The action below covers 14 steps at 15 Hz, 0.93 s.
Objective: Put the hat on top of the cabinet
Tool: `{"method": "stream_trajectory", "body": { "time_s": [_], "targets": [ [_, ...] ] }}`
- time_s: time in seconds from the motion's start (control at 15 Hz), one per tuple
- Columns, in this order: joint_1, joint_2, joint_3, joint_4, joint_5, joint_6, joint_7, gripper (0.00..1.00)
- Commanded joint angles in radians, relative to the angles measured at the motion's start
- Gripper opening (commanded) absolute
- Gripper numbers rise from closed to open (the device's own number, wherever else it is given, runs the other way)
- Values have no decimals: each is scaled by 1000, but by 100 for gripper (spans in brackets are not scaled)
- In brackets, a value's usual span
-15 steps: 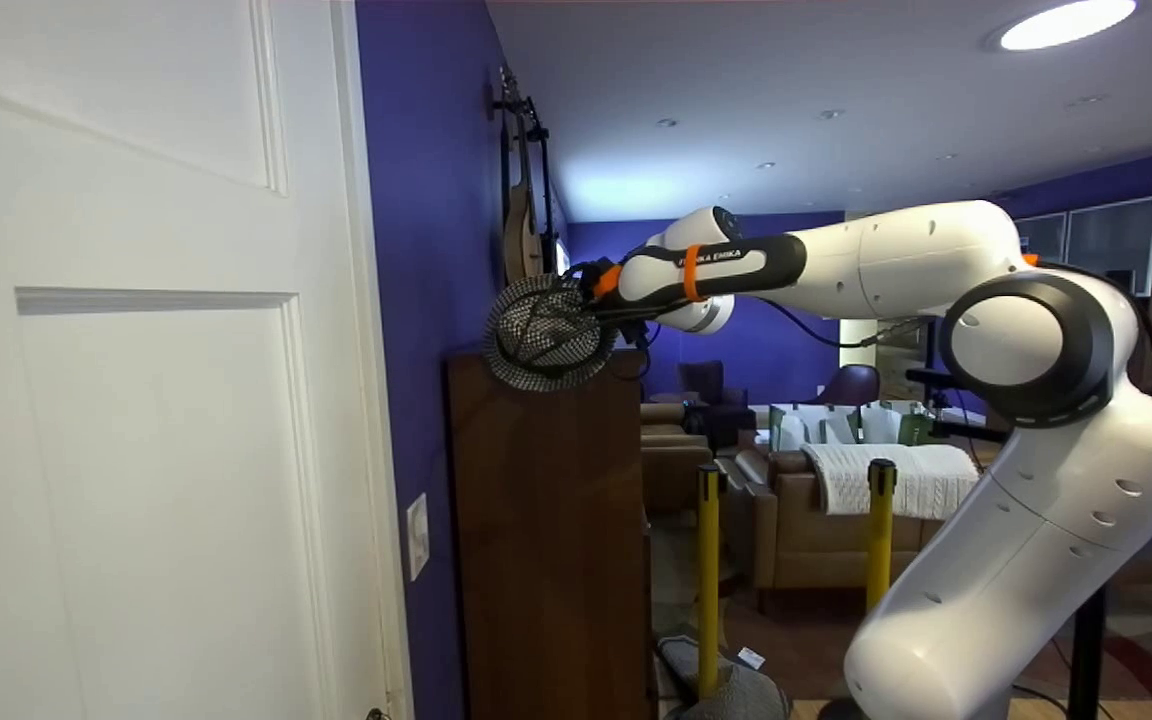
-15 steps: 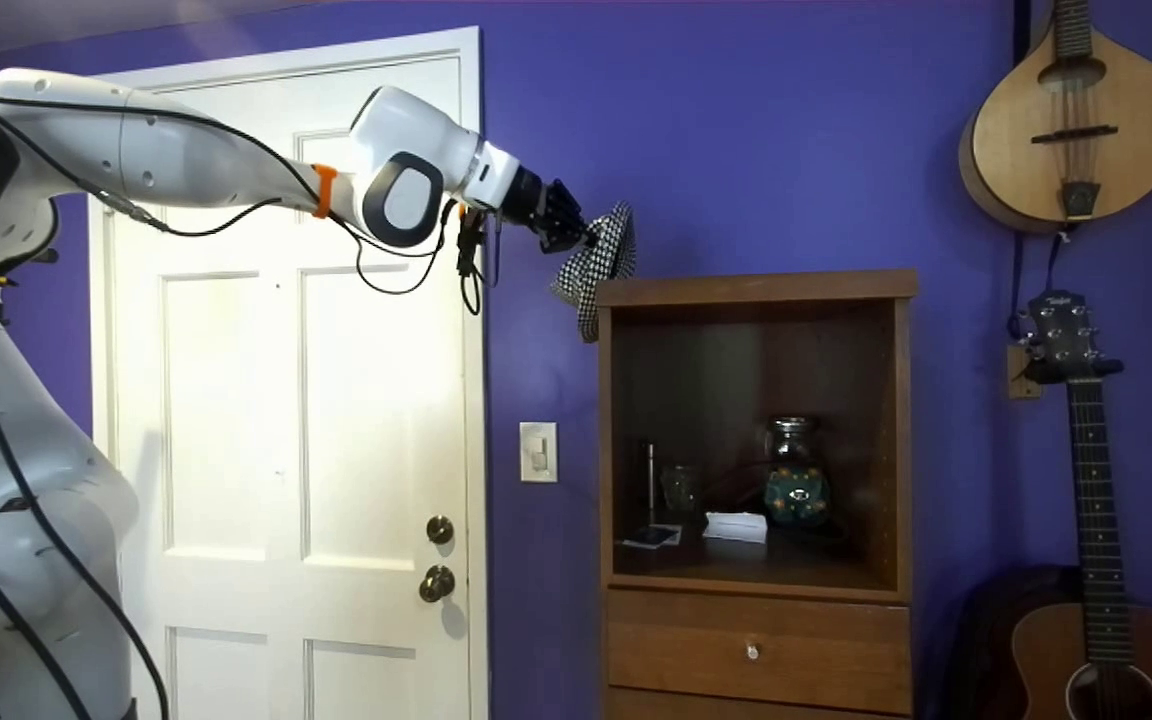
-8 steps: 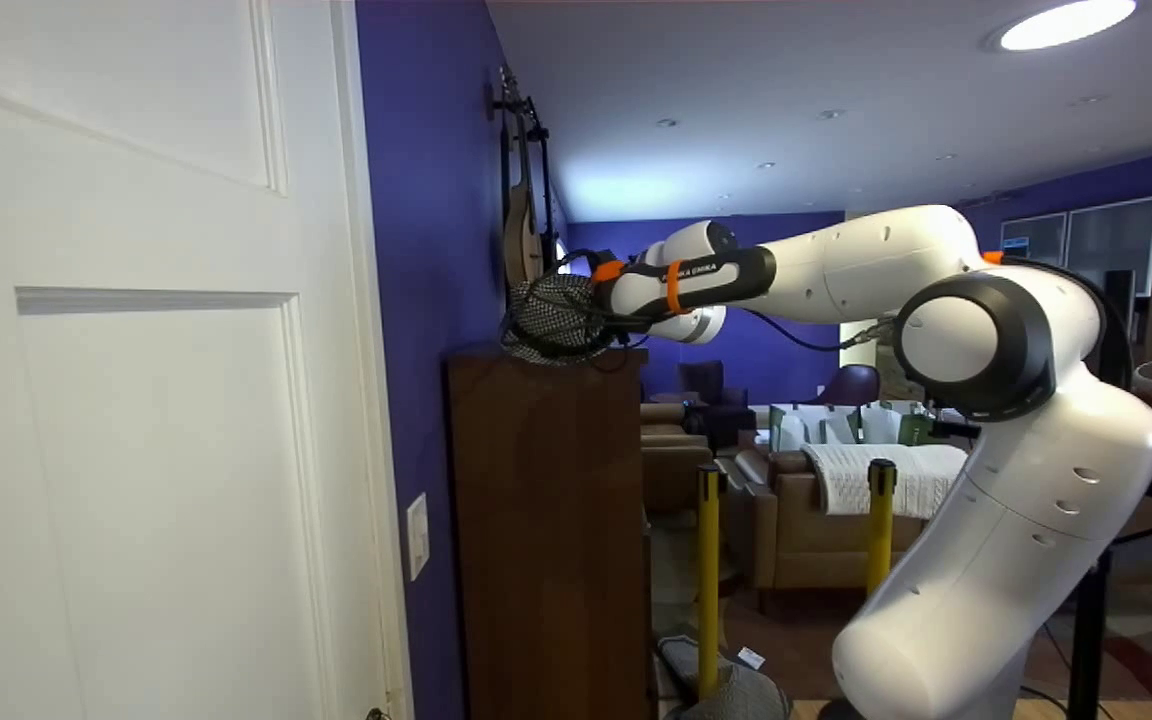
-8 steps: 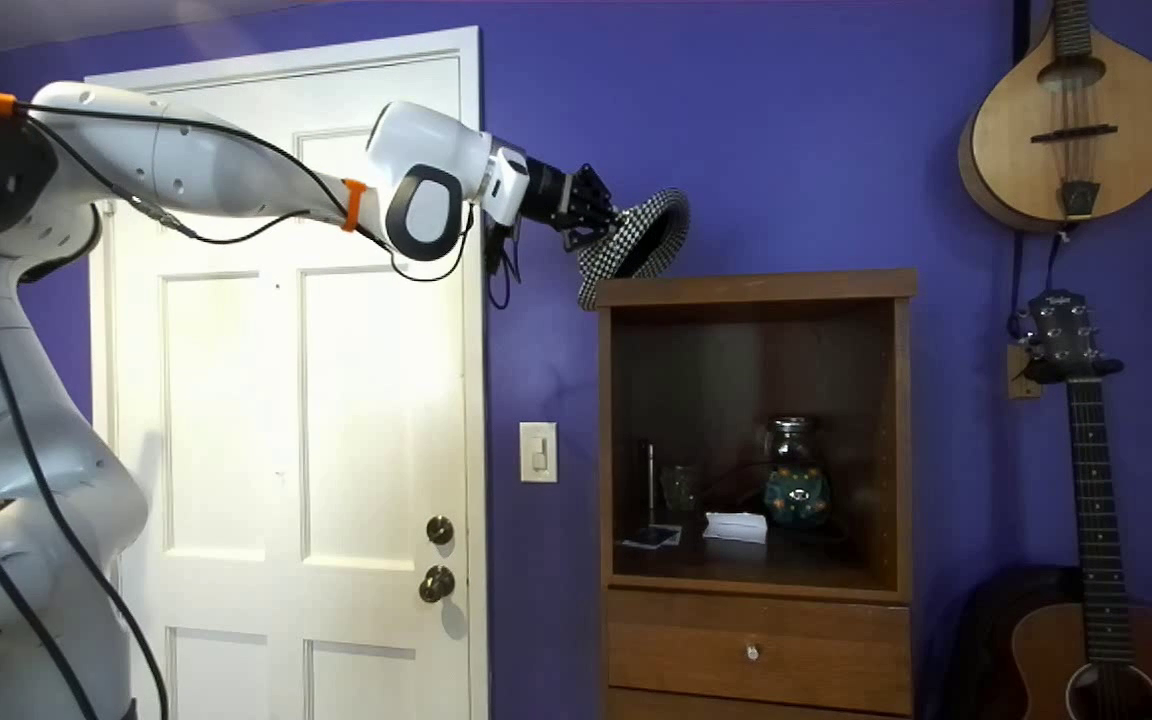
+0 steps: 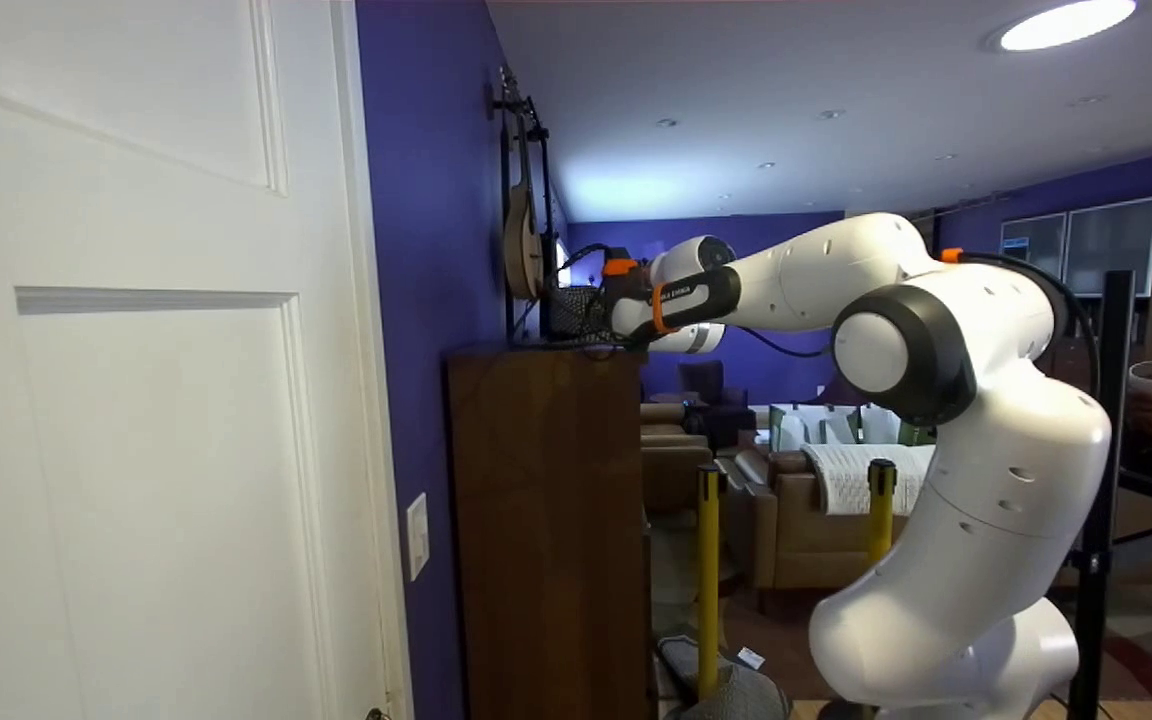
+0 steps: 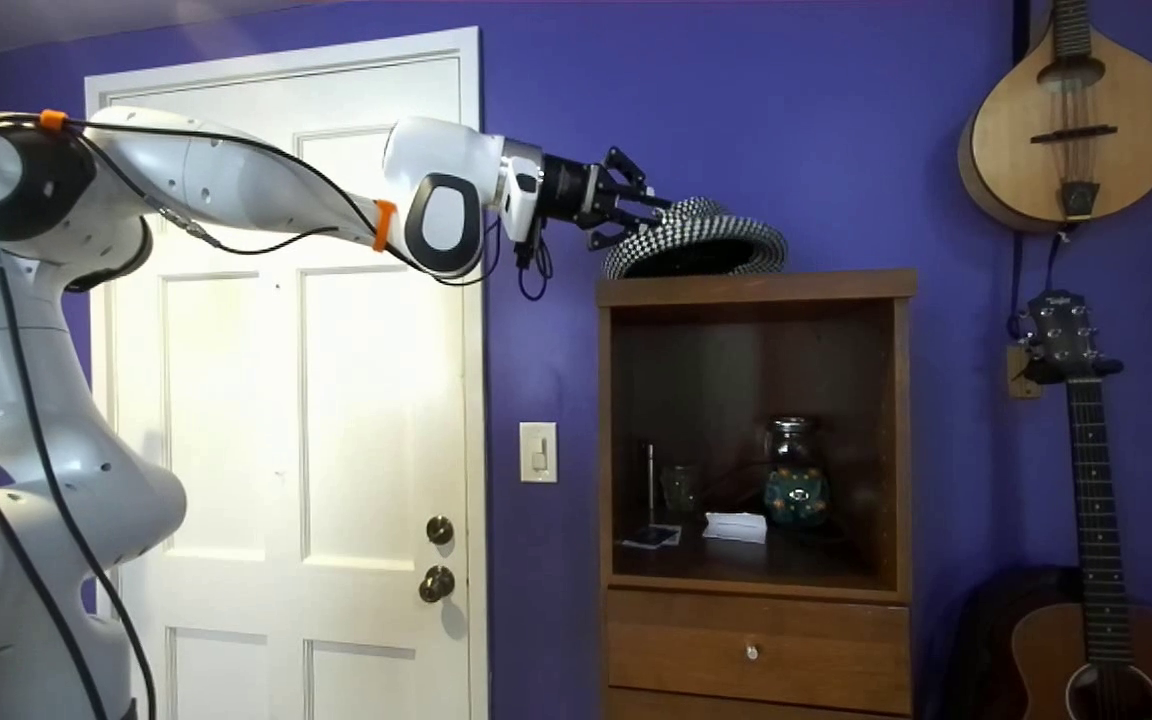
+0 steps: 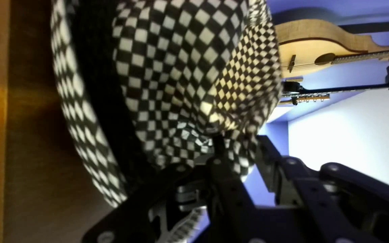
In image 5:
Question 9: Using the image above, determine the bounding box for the brown wooden cabinet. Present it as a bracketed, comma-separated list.
[443, 336, 657, 720]

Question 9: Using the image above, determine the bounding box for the black stand pole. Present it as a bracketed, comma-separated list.
[1064, 266, 1136, 720]

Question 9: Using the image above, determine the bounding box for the tan wooden mandolin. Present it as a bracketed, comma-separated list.
[491, 73, 553, 302]

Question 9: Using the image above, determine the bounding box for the yellow pole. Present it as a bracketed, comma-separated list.
[694, 464, 727, 705]
[863, 454, 900, 564]

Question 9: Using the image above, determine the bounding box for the white light switch plate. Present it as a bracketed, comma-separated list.
[401, 489, 437, 582]

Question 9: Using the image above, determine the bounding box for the white blanket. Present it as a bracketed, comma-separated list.
[799, 438, 941, 521]

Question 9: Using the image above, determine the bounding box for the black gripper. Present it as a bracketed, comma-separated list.
[590, 280, 627, 353]

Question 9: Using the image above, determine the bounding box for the grey stand base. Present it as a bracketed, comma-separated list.
[652, 635, 789, 720]

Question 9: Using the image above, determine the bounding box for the glass front wall cabinet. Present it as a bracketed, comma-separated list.
[998, 192, 1152, 301]

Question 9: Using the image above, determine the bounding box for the white panel door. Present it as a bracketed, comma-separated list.
[0, 0, 418, 720]

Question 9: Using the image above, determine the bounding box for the round ceiling light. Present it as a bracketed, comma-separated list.
[998, 0, 1142, 55]

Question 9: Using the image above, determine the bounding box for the orange strap on arm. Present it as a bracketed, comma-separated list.
[646, 274, 674, 340]

